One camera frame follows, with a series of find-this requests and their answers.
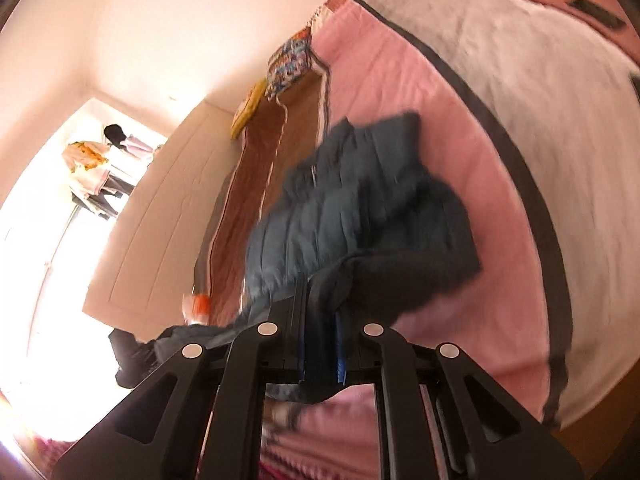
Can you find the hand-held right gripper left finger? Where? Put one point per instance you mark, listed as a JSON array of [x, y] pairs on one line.
[[295, 320]]

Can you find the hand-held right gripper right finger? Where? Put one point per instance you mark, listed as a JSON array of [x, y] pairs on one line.
[[342, 350]]

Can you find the blue padded jacket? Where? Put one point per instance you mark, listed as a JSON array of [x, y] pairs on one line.
[[360, 200]]

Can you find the orange white package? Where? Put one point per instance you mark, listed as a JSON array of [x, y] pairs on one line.
[[200, 306]]

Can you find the dark cloth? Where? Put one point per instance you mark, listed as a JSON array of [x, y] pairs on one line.
[[135, 360]]

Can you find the yellow pillow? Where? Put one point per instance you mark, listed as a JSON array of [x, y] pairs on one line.
[[247, 110]]

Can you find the pink hanging garment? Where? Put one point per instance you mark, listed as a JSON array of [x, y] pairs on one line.
[[137, 146]]

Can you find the colourful printed pillow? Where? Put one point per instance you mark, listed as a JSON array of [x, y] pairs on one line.
[[290, 65]]

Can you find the black hat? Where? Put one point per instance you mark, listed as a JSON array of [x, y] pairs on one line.
[[115, 135]]

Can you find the yellow white hanging garment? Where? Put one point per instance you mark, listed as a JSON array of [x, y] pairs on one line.
[[87, 165]]

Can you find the brown pink striped blanket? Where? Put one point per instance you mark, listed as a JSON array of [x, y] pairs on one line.
[[500, 110]]

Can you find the black flat device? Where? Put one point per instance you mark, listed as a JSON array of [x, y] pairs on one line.
[[597, 12]]

